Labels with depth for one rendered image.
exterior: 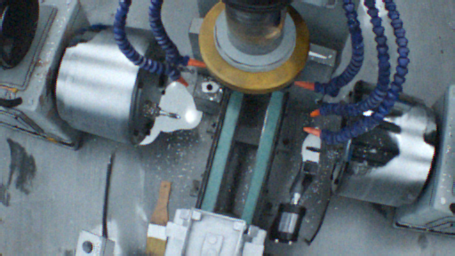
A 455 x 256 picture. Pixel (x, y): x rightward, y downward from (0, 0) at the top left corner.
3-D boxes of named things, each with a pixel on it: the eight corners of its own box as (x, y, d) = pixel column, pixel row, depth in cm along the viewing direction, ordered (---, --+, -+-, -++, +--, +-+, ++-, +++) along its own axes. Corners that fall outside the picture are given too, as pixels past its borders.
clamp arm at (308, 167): (291, 181, 115) (304, 156, 91) (305, 185, 115) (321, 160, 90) (288, 197, 114) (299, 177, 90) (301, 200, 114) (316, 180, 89)
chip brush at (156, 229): (156, 180, 136) (156, 179, 135) (176, 183, 136) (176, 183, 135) (145, 255, 131) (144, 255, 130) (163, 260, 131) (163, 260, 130)
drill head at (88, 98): (66, 38, 135) (40, -1, 111) (190, 60, 131) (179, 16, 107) (36, 124, 129) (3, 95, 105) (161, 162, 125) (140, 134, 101)
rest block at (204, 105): (202, 88, 142) (198, 71, 130) (229, 94, 141) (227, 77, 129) (195, 110, 140) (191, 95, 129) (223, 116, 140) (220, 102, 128)
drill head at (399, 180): (314, 90, 129) (326, 50, 104) (451, 131, 125) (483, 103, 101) (291, 194, 123) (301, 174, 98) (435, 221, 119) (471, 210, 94)
